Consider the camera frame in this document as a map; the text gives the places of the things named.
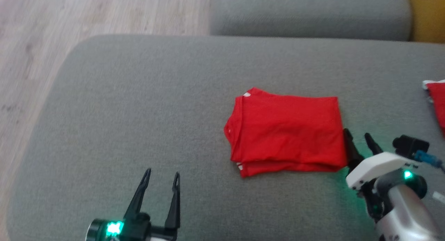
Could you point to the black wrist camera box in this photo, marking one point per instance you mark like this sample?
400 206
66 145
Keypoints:
410 145
137 229

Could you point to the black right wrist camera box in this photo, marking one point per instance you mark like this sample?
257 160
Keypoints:
410 145

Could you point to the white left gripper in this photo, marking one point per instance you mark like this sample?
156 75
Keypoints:
167 235

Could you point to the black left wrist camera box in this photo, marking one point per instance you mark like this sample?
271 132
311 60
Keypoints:
137 229

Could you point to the red shorts white stripes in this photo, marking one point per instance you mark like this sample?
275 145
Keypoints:
438 102

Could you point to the large grey sofa seat cushion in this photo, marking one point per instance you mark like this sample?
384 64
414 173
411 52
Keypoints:
139 112

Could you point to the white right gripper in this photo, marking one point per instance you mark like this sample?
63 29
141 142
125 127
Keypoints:
375 168

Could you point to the red jersey shirt white sleeves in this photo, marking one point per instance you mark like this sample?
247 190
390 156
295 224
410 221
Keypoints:
288 129

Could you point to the small grey sofa cushion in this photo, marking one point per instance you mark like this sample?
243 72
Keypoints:
313 15

